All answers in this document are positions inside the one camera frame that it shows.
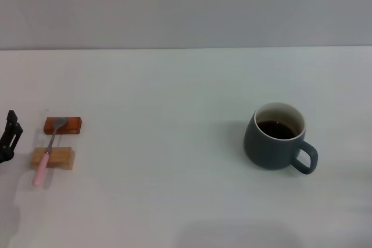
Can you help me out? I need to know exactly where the grey ceramic coffee cup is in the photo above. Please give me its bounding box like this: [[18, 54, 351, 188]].
[[243, 102, 319, 175]]

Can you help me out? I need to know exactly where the dark brown wooden block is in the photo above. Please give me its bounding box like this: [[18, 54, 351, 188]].
[[43, 116, 84, 136]]

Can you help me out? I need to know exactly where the light wooden block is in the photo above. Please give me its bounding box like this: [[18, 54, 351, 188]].
[[31, 146, 76, 170]]

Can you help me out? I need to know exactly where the pink handled metal spoon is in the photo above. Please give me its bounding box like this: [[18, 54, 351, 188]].
[[31, 117, 68, 186]]

